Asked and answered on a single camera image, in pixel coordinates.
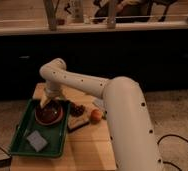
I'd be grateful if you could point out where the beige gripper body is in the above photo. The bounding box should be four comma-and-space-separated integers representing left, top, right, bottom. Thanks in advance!
40, 92, 58, 108

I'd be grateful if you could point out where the dark red bowl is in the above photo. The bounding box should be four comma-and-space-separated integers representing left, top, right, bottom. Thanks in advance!
35, 101, 64, 126

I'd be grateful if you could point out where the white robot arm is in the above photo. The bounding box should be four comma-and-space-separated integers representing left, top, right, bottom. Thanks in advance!
39, 58, 165, 171

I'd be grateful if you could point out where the green plastic tray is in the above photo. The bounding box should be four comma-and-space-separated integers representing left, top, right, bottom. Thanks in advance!
9, 99, 70, 158

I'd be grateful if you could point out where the bunch of dark grapes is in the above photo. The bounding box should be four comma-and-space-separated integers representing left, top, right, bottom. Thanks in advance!
70, 103, 85, 117

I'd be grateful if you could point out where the dark-edged wooden cutting board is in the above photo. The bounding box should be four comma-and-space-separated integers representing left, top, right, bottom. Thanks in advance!
67, 113, 90, 132

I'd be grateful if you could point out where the grey sponge block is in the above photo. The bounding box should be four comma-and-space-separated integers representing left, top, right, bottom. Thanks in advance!
27, 131, 47, 152

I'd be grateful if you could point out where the orange fruit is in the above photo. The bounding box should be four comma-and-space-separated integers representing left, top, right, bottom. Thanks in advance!
90, 109, 103, 123

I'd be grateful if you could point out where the wooden railing shelf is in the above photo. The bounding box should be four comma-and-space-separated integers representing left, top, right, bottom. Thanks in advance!
0, 0, 188, 35

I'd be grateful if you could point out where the black floor cable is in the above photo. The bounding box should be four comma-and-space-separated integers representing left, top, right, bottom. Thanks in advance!
157, 133, 188, 171

